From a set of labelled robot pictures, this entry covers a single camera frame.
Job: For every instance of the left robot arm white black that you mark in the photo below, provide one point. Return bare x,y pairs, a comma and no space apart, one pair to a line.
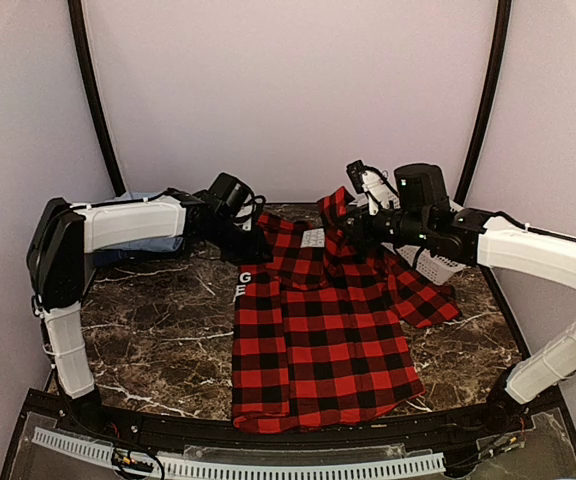
224,215

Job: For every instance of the left black frame post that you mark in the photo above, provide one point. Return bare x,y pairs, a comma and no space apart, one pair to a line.
91,89

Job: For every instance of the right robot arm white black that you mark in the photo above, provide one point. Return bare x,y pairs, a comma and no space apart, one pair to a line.
414,210

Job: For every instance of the red black plaid shirt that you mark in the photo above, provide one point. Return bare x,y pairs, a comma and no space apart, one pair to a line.
318,331

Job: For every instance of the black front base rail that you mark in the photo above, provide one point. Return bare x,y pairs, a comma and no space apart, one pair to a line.
547,430

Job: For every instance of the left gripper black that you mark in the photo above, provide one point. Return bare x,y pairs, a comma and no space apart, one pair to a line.
253,253

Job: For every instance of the right black frame post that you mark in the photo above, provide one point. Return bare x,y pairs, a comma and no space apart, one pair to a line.
488,94

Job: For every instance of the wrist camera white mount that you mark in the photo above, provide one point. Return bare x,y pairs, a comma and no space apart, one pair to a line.
374,185
246,216

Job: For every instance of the folded light blue shirt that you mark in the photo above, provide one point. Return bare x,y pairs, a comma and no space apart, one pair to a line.
156,245

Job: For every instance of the black frame post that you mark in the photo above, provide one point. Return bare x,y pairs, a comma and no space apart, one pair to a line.
488,94
91,89

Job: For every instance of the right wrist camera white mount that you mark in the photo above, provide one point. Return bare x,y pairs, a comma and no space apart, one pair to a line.
374,185

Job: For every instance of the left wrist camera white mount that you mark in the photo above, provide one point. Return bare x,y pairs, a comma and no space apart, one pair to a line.
246,216

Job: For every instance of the white plastic mesh basket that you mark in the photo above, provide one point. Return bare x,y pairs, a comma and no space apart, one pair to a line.
413,248

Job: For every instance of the folded dark navy shirt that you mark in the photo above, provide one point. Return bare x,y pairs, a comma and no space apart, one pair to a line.
116,257

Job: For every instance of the white slotted cable duct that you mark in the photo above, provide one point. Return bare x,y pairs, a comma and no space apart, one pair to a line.
226,463

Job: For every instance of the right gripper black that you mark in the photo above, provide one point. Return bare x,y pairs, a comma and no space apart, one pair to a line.
361,235

